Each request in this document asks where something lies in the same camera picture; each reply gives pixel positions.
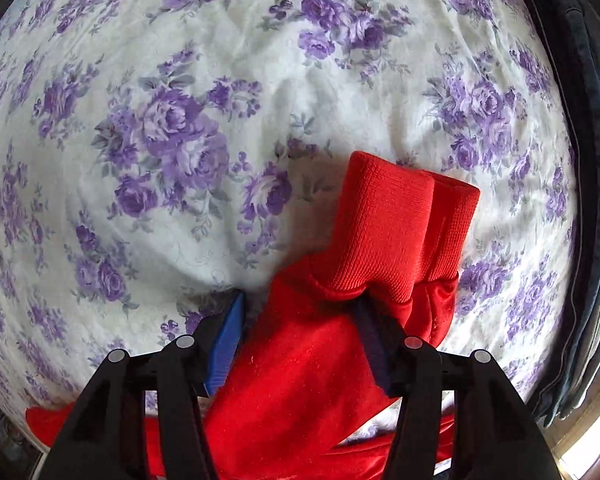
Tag dark blue jeans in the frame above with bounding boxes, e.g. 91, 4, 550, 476
510, 0, 600, 428

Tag floral bed sheet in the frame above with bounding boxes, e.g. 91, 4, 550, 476
0, 0, 581, 431

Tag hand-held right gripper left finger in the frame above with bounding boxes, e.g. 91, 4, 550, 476
37, 291, 246, 480

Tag red pants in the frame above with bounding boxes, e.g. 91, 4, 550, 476
25, 151, 481, 480

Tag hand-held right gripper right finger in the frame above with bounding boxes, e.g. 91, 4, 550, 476
352, 302, 563, 480

